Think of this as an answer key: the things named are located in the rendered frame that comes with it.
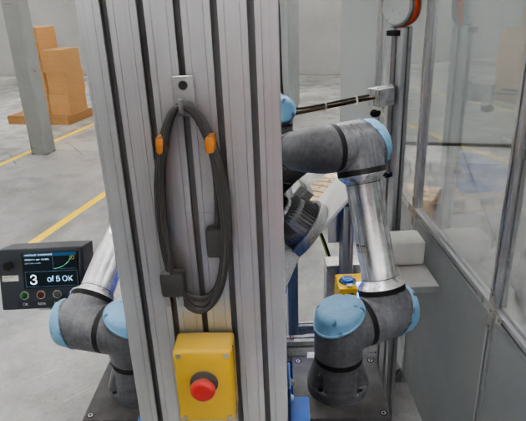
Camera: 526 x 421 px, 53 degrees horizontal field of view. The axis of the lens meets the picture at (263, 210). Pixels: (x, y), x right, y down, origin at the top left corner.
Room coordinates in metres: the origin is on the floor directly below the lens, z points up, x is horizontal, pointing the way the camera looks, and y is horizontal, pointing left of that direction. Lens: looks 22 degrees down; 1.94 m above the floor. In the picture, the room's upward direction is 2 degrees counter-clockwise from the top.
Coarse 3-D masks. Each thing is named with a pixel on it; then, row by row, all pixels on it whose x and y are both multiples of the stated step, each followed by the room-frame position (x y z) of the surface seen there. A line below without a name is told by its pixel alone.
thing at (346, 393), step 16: (320, 368) 1.03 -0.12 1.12; (336, 368) 1.00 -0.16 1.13; (352, 368) 1.01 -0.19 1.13; (320, 384) 1.02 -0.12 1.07; (336, 384) 1.00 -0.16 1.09; (352, 384) 1.00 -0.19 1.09; (368, 384) 1.04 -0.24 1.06; (320, 400) 1.00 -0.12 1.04; (336, 400) 0.99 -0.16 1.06; (352, 400) 0.99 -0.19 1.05
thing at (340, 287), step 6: (336, 276) 1.54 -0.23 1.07; (354, 276) 1.54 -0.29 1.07; (360, 276) 1.54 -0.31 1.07; (336, 282) 1.51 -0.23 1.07; (342, 282) 1.50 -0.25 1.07; (354, 282) 1.50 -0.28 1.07; (336, 288) 1.51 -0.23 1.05; (342, 288) 1.47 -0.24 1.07; (348, 288) 1.47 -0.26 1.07; (354, 288) 1.47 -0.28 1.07; (342, 294) 1.46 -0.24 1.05; (354, 294) 1.47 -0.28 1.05
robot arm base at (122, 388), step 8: (112, 368) 1.06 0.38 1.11; (112, 376) 1.05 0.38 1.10; (120, 376) 1.03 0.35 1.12; (128, 376) 1.02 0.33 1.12; (112, 384) 1.05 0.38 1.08; (120, 384) 1.02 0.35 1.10; (128, 384) 1.02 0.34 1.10; (112, 392) 1.04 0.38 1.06; (120, 392) 1.02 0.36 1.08; (128, 392) 1.01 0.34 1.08; (112, 400) 1.03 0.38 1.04; (120, 400) 1.01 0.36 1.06; (128, 400) 1.01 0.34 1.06; (136, 400) 1.01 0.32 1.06
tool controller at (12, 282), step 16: (0, 256) 1.46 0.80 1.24; (16, 256) 1.46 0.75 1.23; (32, 256) 1.46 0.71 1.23; (48, 256) 1.46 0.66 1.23; (64, 256) 1.46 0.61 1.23; (80, 256) 1.46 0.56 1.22; (0, 272) 1.45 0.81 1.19; (16, 272) 1.45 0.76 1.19; (48, 272) 1.45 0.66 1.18; (64, 272) 1.45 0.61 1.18; (80, 272) 1.45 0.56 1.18; (16, 288) 1.43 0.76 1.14; (32, 288) 1.43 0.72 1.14; (48, 288) 1.43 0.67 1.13; (64, 288) 1.43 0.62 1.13; (16, 304) 1.42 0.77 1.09; (32, 304) 1.42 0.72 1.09; (48, 304) 1.42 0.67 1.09
